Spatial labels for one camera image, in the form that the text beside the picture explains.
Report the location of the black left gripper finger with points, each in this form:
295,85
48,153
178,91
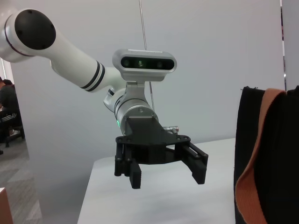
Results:
198,168
135,176

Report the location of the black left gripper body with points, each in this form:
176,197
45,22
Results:
149,140

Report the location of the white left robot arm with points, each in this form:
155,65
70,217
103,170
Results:
77,63

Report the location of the seated person in dark clothes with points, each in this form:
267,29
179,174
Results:
8,102

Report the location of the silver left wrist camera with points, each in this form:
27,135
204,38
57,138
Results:
147,63

